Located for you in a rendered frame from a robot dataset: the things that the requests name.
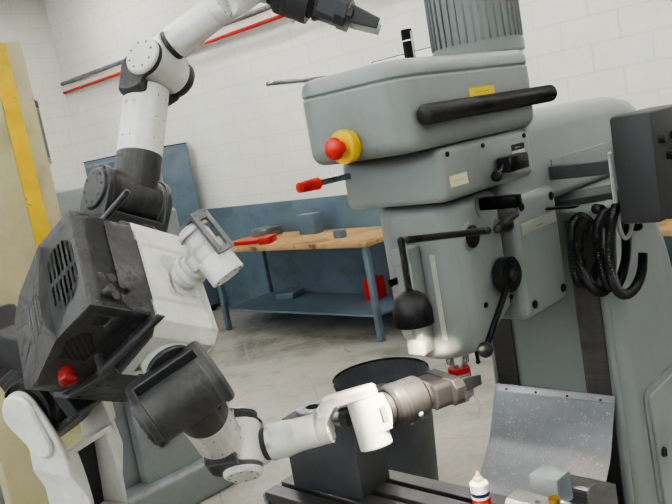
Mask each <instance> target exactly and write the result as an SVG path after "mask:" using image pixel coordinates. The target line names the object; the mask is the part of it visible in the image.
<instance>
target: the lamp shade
mask: <svg viewBox="0 0 672 504"><path fill-rule="evenodd" d="M393 319H394V325H395V328H396V329H399V330H414V329H420V328H424V327H427V326H429V325H431V324H433V323H434V315H433V309H432V305H431V303H430V301H429V299H428V297H427V296H426V294H424V293H422V292H420V291H418V290H412V291H409V292H406V291H404V292H402V293H401V294H400V295H398V296H397V297H396V298H395V300H394V306H393Z"/></svg>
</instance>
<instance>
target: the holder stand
mask: <svg viewBox="0 0 672 504"><path fill-rule="evenodd" d="M321 401H322V400H314V401H309V402H306V403H303V404H301V405H299V406H298V407H297V408H296V410H295V411H294V412H292V413H291V414H289V415H287V416H286V417H284V418H282V420H288V419H295V418H298V417H302V416H305V415H309V414H312V413H315V412H316V410H317V408H318V406H319V405H320V403H321ZM346 410H348V407H347V404H346V405H342V406H339V407H338V408H337V410H336V412H335V414H334V416H333V423H334V427H335V431H336V432H335V433H336V441H335V442H334V443H330V444H327V445H323V446H319V447H316V448H312V449H309V450H305V451H302V452H299V453H297V454H295V455H293V456H290V457H289V460H290V465H291V470H292V475H293V480H294V485H295V487H300V488H305V489H310V490H316V491H321V492H326V493H332V494H337V495H342V496H348V497H353V498H358V499H365V498H366V497H367V496H368V495H370V494H371V493H372V492H373V491H374V490H375V489H377V488H378V487H379V486H380V485H381V484H382V483H383V482H385V481H386V480H387V479H388V478H389V477H390V475H389V470H388V464H387V458H386V453H385V447H384V448H380V449H377V450H375V451H369V452H362V451H360V447H359V444H358V440H357V437H356V434H355V430H354V427H350V428H347V429H343V428H342V427H341V425H340V423H339V421H338V414H339V413H340V412H343V411H346Z"/></svg>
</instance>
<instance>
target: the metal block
mask: <svg viewBox="0 0 672 504"><path fill-rule="evenodd" d="M529 479H530V486H531V492H532V493H534V494H538V495H542V496H546V497H548V496H550V495H558V496H559V497H560V500H563V501H567V502H569V501H570V500H572V499H573V492H572V485H571V478H570V471H569V470H568V469H563V468H558V467H554V466H549V465H544V464H542V465H541V466H539V467H538V468H537V469H536V470H535V471H533V472H532V473H531V474H530V475H529Z"/></svg>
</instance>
